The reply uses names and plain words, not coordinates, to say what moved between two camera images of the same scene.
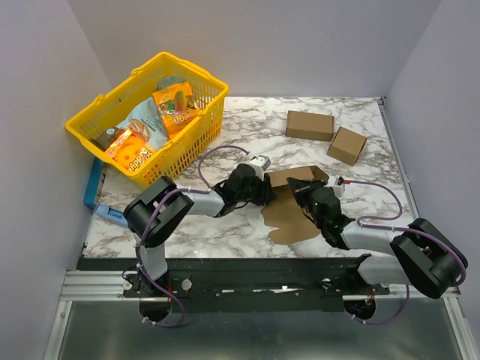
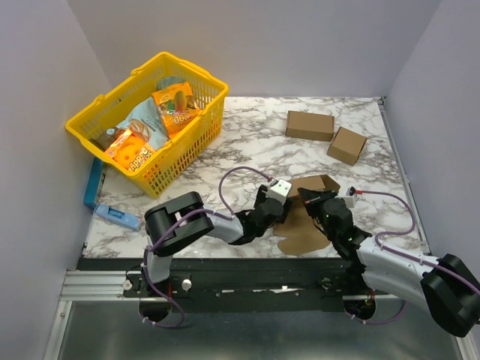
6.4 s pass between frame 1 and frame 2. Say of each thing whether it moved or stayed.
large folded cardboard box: stayed
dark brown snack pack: stayed
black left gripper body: moved
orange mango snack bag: stayed
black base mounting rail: stayed
